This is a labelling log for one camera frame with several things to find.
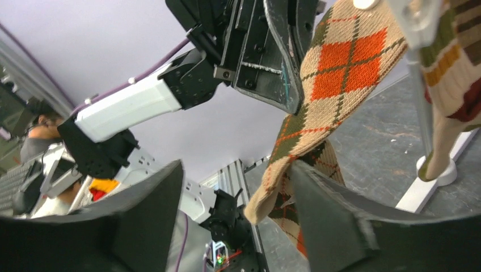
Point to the white sock drying rack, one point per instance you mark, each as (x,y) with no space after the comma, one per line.
(418,21)

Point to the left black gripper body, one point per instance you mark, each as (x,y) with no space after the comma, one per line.
(217,30)

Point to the argyle beige sock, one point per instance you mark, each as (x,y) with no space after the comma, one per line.
(351,52)

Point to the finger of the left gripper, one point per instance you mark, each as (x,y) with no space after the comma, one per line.
(271,54)

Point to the person in background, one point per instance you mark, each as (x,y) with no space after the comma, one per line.
(41,135)

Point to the striped beige sock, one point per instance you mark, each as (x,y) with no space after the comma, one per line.
(451,69)

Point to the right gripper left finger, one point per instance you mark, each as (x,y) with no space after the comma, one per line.
(128,231)

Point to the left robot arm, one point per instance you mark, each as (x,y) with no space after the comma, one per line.
(98,136)

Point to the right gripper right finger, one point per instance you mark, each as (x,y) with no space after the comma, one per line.
(345,231)

